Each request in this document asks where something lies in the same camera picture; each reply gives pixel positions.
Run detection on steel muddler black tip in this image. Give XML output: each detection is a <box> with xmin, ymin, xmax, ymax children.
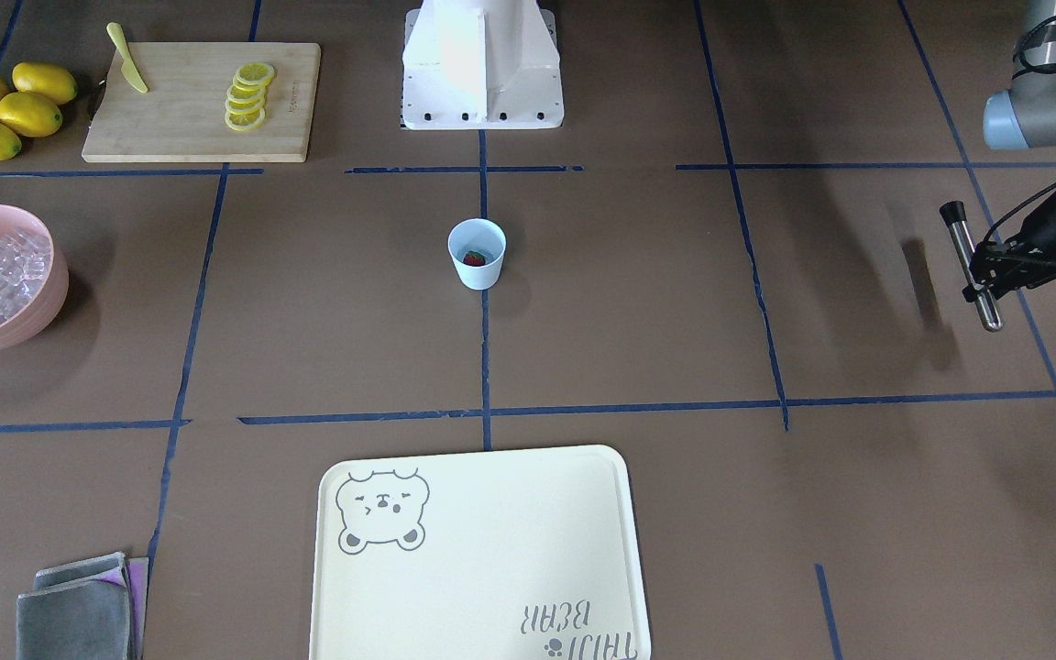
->
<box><xmin>940</xmin><ymin>201</ymin><xmax>1004</xmax><ymax>332</ymax></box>

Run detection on red strawberry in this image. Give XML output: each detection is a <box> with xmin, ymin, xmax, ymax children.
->
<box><xmin>463</xmin><ymin>250</ymin><xmax>488</xmax><ymax>268</ymax></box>

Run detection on light blue plastic cup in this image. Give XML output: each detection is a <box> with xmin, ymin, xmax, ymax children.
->
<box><xmin>447</xmin><ymin>218</ymin><xmax>507</xmax><ymax>290</ymax></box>

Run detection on cream bear tray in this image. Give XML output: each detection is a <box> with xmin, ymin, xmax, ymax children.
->
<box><xmin>307</xmin><ymin>445</ymin><xmax>653</xmax><ymax>659</ymax></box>

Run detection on lemon slices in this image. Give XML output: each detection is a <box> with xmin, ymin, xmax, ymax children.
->
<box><xmin>224</xmin><ymin>61</ymin><xmax>276</xmax><ymax>131</ymax></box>

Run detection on wooden cutting board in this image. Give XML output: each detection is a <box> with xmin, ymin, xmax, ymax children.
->
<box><xmin>82</xmin><ymin>42</ymin><xmax>322</xmax><ymax>163</ymax></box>

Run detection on yellow plastic knife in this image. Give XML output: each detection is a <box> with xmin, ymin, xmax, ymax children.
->
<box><xmin>106</xmin><ymin>22</ymin><xmax>149</xmax><ymax>94</ymax></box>

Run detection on grey folded cloth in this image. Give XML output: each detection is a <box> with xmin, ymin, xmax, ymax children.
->
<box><xmin>16</xmin><ymin>552</ymin><xmax>149</xmax><ymax>659</ymax></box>

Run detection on white pillar mount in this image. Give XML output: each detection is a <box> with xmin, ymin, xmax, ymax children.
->
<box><xmin>400</xmin><ymin>1</ymin><xmax>565</xmax><ymax>130</ymax></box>

